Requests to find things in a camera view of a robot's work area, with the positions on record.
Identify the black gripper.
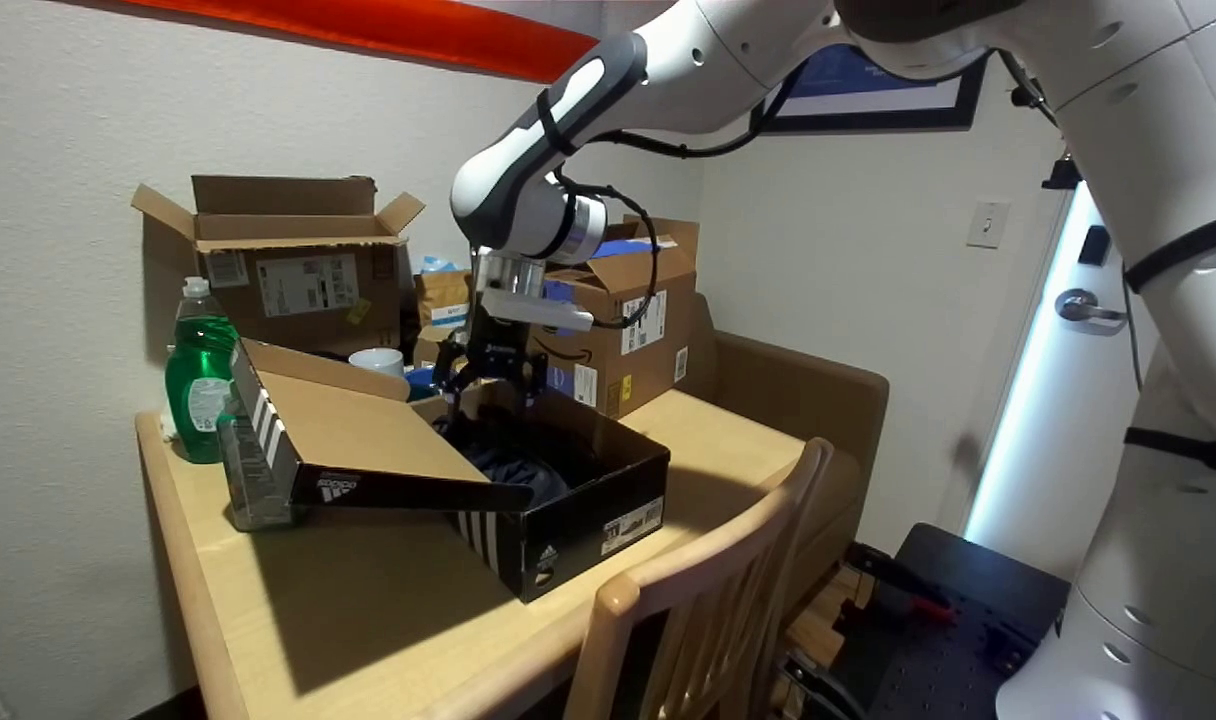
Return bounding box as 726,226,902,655
451,315,545,412

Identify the black white-striped shoe box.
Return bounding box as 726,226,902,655
211,336,676,605

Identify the small cardboard box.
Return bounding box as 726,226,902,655
410,266,480,373

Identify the Amazon cardboard box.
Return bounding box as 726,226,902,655
533,211,716,419

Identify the large open cardboard box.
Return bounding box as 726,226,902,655
128,171,426,366

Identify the white bowl-shaped cup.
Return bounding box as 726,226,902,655
343,345,408,386

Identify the green dish soap bottle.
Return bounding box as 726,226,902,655
159,273,246,468

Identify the brown wooden chair back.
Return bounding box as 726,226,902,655
558,435,838,720

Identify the red black clamp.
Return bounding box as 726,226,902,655
842,540,963,632

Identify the black framed blue picture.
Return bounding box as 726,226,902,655
746,42,996,136

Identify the black door lock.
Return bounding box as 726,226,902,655
1074,221,1121,273

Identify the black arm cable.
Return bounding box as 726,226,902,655
546,167,669,334

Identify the red wall banner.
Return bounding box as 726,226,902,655
65,0,600,89

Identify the white light switch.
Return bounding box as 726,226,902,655
963,196,1013,253

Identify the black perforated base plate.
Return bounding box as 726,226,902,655
819,520,1074,720

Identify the silver door handle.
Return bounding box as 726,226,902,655
1052,286,1126,334

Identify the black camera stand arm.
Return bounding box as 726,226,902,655
1041,154,1088,191

